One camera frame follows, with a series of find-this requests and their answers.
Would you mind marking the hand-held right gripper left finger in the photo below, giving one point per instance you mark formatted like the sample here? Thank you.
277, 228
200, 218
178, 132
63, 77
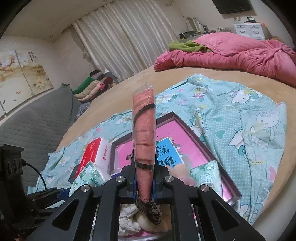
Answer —
129, 183

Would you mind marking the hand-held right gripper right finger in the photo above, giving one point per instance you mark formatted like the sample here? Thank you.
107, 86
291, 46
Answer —
159, 183

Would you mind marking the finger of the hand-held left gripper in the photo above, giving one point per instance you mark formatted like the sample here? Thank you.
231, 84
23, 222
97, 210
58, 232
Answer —
44, 198
63, 194

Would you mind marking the spotted plush toy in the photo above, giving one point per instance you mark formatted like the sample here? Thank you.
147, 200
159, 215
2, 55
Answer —
150, 208

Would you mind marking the green tissue pack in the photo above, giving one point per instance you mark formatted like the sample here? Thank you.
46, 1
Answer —
205, 173
90, 178

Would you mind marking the cream plush bear purple dress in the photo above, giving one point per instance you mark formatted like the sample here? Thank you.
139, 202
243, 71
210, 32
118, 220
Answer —
129, 220

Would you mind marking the pink sponge pack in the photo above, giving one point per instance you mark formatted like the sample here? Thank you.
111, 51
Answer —
144, 139

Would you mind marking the pink book box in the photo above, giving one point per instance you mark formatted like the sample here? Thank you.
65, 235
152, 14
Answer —
180, 132

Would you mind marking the red tissue box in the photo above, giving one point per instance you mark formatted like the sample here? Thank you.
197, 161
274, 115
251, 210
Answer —
92, 150

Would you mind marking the grey quilted headboard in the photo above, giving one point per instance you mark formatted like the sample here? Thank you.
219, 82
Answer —
34, 125

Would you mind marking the dark patterned cloth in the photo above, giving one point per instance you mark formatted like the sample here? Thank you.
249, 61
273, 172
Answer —
81, 111

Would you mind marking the cat-print blue blanket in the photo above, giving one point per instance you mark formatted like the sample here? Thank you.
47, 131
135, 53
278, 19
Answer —
231, 129

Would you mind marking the stack of folded clothes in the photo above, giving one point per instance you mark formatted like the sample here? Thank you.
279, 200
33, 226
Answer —
90, 90

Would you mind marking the beige bed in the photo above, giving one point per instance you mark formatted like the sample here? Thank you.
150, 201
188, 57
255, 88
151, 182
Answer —
161, 77

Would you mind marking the green cloth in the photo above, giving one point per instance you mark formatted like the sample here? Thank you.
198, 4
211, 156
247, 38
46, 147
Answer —
185, 45

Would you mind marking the white curtain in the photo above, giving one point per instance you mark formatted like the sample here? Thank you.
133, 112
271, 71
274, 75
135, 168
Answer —
127, 39

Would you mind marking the cluttered side table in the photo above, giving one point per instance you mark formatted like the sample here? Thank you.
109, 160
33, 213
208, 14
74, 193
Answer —
194, 33

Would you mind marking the pink quilt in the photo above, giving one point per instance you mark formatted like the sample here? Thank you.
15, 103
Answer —
242, 53

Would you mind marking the white drawer cabinet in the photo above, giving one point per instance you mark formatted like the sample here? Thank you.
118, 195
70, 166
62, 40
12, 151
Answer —
249, 31

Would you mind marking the landscape wall painting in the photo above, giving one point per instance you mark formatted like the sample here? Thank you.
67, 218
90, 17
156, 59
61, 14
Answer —
27, 71

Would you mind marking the black wall television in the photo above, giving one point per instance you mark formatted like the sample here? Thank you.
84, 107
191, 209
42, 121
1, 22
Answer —
231, 5

